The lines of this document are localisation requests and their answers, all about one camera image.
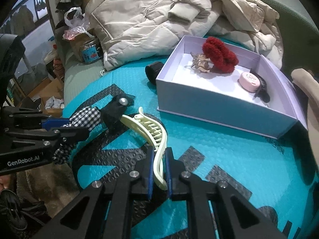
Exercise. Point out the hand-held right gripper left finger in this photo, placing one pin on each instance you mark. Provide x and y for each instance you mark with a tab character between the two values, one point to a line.
149	176

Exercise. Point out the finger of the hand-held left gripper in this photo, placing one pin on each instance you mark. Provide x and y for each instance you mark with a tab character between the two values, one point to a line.
69	133
53	123

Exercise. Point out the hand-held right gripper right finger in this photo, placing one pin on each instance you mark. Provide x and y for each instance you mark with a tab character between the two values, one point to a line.
169	176

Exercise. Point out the black white checkered scrunchie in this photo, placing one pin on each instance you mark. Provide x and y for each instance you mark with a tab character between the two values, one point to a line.
84	115

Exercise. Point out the cream hair claw clip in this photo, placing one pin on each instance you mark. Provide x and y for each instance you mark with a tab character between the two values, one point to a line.
159	139

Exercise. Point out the lavender cardboard box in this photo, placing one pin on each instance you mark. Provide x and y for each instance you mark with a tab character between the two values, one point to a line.
224	109

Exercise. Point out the amber hair claw clip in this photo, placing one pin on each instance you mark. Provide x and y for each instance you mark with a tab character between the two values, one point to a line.
199	61

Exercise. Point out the black hair claw clip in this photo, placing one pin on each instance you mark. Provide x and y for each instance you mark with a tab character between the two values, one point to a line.
263	84

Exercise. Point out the red scrunchie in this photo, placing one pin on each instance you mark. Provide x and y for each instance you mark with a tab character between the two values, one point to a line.
219	54

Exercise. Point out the cardboard box with crumpled paper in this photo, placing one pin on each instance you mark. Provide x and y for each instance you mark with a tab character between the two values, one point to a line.
49	89

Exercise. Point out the black shoe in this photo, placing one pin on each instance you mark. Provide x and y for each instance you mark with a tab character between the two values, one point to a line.
11	211

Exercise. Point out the blue label tin can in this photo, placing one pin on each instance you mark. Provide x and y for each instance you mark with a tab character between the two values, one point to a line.
91	52

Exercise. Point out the pink plastic bag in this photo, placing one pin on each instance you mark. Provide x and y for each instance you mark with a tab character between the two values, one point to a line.
73	33

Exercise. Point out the black cylinder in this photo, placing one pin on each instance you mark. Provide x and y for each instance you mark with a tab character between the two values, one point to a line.
153	72

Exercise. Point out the white plastic bag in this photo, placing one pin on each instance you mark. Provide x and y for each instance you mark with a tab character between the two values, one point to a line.
74	17

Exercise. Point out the window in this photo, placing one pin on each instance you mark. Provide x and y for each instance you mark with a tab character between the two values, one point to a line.
37	12

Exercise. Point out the pink round case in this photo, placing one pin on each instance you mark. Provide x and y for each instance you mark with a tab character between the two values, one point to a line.
248	82

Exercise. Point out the beige puffer jacket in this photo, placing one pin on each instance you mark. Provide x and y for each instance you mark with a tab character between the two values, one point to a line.
139	17

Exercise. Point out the beige cloth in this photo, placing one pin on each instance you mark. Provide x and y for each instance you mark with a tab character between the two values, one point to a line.
309	92

